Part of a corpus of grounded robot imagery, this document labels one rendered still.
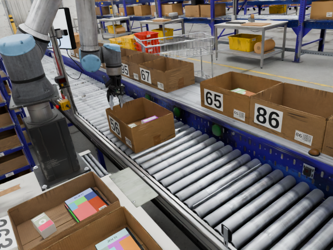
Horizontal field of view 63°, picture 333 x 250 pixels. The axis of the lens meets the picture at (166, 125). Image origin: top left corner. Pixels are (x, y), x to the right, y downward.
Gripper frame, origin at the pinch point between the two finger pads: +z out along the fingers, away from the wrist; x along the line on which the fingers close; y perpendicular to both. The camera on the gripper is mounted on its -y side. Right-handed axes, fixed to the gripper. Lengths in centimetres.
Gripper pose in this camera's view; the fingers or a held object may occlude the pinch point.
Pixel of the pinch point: (116, 106)
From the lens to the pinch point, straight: 167.0
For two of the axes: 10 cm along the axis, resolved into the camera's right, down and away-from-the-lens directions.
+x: 8.2, -2.4, 5.3
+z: 0.2, 9.2, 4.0
